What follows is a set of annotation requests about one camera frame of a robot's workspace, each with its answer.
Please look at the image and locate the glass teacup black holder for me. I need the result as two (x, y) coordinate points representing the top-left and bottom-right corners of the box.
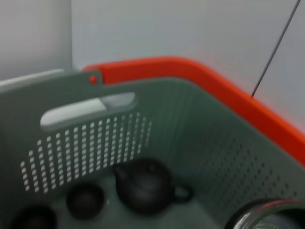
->
(225, 198), (305, 229)

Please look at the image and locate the grey-green perforated storage bin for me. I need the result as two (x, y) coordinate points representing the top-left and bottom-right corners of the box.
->
(0, 69), (305, 229)

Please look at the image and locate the small dark clay teacup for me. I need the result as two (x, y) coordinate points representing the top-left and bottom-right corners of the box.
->
(65, 182), (105, 220)
(9, 205), (58, 229)

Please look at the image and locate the black clay teapot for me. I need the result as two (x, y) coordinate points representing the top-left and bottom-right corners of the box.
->
(112, 159), (193, 214)

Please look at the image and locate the orange bin handle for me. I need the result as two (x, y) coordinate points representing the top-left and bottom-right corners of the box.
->
(82, 56), (305, 167)

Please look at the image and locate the thin grey background cable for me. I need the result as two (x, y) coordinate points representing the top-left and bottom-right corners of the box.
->
(251, 0), (301, 98)

